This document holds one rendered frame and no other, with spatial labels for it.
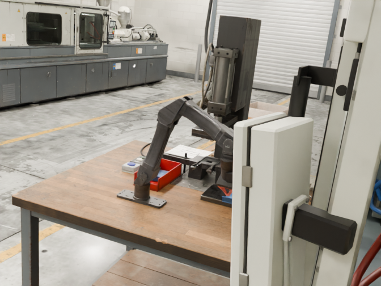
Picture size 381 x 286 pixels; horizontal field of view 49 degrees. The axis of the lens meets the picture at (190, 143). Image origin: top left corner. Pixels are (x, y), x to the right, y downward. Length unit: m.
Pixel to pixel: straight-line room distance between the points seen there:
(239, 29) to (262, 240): 1.31
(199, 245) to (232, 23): 0.99
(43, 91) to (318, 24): 6.70
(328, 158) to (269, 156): 0.22
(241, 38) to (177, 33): 10.42
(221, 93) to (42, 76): 5.75
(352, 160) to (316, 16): 10.38
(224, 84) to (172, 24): 10.56
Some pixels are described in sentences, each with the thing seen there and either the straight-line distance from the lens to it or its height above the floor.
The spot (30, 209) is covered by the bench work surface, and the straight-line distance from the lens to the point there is 1.74.
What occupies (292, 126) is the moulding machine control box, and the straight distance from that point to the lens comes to 0.75.
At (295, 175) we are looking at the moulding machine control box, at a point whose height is 1.37.
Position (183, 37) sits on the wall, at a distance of 12.22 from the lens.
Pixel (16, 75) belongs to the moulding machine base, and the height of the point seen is 0.54.
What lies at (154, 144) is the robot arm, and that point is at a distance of 1.60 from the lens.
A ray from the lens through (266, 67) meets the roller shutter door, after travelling 11.33.
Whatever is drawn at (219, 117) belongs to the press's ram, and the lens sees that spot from 1.92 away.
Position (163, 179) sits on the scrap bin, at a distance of 1.84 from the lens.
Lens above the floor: 1.62
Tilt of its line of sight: 16 degrees down
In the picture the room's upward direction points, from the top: 6 degrees clockwise
